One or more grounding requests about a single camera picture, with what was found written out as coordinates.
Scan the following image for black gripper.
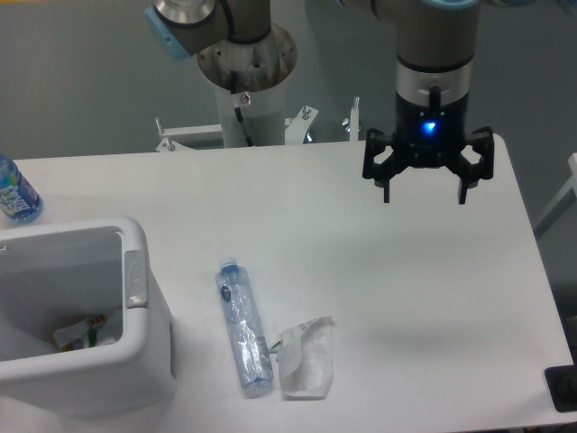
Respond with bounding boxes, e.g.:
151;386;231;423
362;94;494;205

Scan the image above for white plastic wrapper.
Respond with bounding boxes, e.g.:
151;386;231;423
270;316;334;401

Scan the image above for clear plastic bottle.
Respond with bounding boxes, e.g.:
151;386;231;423
215;257;274;398

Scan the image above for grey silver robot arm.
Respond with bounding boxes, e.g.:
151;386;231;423
144;1;494;202

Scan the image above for green white trash in can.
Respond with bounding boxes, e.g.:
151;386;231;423
52;314;123;352

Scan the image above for white trash can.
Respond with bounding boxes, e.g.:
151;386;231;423
1;216;177;417

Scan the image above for black clamp at table edge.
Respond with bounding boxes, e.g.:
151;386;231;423
545;364;576;413

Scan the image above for blue labelled water bottle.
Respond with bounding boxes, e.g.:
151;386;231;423
1;154;43;224

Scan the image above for white frame at right edge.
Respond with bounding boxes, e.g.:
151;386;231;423
533;152;576;240

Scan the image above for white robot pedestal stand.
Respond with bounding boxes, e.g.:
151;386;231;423
154;23;362;152

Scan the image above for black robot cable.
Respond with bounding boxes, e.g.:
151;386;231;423
229;69;255;148

